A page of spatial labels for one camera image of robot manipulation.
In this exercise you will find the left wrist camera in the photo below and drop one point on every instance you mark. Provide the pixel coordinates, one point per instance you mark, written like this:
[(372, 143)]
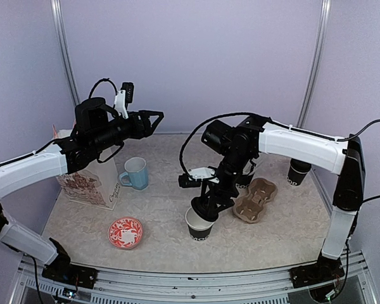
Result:
[(123, 98)]

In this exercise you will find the right aluminium post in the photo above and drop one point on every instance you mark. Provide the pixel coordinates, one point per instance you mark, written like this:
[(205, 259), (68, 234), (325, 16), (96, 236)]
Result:
[(316, 60)]

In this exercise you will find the aluminium front rail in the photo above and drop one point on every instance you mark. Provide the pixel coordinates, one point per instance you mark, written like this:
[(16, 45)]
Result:
[(258, 286)]

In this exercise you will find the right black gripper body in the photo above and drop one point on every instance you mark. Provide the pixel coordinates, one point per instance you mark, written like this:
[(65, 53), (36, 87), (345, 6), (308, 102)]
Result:
[(217, 190)]

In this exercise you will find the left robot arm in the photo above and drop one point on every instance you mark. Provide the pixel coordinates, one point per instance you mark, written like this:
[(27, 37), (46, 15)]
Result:
[(97, 128)]

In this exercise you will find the left aluminium post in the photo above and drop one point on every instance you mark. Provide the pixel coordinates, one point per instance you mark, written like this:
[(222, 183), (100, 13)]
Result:
[(65, 57)]

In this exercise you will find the brown pulp cup carrier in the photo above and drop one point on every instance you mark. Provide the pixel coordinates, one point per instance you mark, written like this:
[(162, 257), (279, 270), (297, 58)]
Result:
[(250, 207)]

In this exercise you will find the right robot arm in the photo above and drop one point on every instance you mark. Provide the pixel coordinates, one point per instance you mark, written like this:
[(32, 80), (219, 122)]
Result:
[(257, 134)]

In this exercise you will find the red patterned bowl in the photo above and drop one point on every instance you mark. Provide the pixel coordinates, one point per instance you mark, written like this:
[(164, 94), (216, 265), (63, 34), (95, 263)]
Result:
[(125, 233)]

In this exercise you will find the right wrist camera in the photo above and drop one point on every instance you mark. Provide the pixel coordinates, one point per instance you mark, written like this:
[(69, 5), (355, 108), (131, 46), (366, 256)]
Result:
[(194, 177)]

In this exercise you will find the black cup holding straws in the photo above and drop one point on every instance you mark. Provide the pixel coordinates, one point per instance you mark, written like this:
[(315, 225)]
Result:
[(243, 181)]

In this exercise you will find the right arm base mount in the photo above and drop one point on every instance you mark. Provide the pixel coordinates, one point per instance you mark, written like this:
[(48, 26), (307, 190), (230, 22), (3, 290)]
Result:
[(323, 270)]

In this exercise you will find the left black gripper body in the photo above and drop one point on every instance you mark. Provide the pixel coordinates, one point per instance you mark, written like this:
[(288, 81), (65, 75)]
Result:
[(135, 132)]

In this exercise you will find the light blue mug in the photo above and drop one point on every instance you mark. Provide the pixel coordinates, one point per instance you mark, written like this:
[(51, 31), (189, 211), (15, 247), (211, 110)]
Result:
[(135, 174)]

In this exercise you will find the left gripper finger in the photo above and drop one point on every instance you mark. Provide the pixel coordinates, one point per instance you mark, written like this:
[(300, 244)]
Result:
[(149, 128), (152, 116)]

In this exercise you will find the cream bear paper bag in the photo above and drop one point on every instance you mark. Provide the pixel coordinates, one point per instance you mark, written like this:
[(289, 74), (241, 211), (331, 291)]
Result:
[(96, 185)]

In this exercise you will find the black paper coffee cup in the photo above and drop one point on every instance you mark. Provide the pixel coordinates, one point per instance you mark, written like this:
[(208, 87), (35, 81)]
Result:
[(296, 174)]

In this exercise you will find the black plastic cup lid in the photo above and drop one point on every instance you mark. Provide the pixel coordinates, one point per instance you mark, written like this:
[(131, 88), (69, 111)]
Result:
[(300, 166)]

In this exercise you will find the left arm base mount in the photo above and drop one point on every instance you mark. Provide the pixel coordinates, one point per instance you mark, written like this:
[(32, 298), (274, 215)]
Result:
[(62, 270)]

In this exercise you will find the aluminium post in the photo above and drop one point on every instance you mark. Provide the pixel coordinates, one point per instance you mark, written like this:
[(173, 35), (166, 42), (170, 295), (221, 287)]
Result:
[(316, 60), (65, 57)]

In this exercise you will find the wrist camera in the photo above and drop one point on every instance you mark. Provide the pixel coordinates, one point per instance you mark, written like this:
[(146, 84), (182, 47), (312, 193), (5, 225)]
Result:
[(194, 177), (123, 98)]

